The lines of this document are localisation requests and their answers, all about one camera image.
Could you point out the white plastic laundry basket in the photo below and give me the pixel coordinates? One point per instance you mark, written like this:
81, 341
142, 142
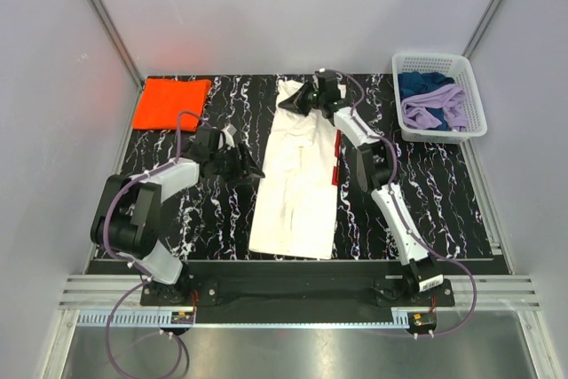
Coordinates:
449, 65

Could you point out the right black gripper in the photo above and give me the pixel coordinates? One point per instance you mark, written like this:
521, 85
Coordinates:
295, 102

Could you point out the lilac t shirt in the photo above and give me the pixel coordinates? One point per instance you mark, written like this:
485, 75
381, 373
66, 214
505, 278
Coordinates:
453, 99

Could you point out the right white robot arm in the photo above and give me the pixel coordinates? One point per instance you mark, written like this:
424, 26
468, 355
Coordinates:
377, 170

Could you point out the slotted cable duct rail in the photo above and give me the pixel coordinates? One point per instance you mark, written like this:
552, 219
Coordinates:
278, 317

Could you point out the folded orange t shirt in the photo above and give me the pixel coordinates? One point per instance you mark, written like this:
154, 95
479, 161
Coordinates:
163, 99

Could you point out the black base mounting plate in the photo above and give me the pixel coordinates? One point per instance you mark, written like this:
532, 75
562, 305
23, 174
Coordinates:
303, 285

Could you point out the dark blue t shirt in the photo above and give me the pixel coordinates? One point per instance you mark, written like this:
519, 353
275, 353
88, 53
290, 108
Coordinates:
421, 84

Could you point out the white t shirt red print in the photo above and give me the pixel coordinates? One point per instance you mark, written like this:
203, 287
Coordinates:
296, 203

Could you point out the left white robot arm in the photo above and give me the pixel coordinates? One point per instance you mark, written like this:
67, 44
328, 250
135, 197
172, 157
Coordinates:
128, 218

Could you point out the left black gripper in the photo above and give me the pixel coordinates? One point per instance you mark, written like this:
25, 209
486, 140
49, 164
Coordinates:
247, 166

